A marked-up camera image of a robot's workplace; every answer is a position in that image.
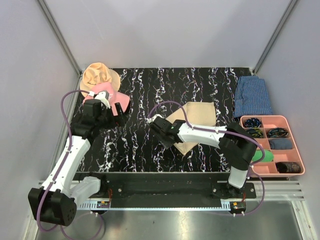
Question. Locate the teal patterned rolled sock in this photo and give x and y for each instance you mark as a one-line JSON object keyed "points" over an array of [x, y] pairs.
{"points": [[277, 132]]}

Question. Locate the dark patterned rolled sock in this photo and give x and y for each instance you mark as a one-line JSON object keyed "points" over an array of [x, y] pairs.
{"points": [[288, 167]]}

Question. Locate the aluminium frame post left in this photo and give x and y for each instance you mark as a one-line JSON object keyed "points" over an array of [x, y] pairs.
{"points": [[59, 36]]}

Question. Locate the aluminium frame post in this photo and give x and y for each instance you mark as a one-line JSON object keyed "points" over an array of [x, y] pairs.
{"points": [[59, 36], [275, 34]]}

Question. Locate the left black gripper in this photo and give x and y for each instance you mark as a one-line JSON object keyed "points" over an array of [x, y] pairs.
{"points": [[120, 120]]}

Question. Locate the beige bucket hat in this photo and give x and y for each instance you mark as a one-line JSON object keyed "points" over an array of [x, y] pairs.
{"points": [[98, 73]]}

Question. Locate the green rolled sock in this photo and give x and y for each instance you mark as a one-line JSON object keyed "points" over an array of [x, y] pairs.
{"points": [[268, 156]]}

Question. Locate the beige cloth napkin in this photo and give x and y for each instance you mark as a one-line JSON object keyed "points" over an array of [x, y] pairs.
{"points": [[199, 114]]}

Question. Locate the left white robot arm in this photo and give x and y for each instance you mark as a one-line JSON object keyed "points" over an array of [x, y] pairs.
{"points": [[56, 201]]}

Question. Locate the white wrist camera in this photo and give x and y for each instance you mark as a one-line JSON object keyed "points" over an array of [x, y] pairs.
{"points": [[102, 96], [153, 118]]}

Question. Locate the pink baseball cap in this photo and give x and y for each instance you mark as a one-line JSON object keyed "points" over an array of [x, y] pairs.
{"points": [[114, 96]]}

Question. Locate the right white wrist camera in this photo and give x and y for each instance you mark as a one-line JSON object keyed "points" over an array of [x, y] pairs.
{"points": [[153, 118]]}

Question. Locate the slotted aluminium rail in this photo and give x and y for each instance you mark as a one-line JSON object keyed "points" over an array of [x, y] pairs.
{"points": [[253, 192]]}

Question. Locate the blue checkered folded cloth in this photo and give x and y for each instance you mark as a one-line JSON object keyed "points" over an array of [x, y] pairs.
{"points": [[251, 97]]}

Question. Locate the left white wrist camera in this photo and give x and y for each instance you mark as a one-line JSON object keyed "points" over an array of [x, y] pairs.
{"points": [[102, 96]]}

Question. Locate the aluminium frame post right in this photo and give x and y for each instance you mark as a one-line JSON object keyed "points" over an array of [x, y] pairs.
{"points": [[275, 34]]}

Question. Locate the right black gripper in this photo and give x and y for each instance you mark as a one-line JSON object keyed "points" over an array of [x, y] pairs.
{"points": [[165, 144]]}

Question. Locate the grey blue rolled sock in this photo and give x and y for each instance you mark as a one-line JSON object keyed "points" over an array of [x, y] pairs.
{"points": [[280, 144]]}

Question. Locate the pink divided organizer tray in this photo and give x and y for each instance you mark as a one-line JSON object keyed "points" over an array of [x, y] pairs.
{"points": [[268, 169]]}

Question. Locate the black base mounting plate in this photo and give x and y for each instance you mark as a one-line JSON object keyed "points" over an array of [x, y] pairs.
{"points": [[127, 184]]}

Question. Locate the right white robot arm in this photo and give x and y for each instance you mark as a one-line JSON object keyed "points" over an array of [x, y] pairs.
{"points": [[237, 146]]}

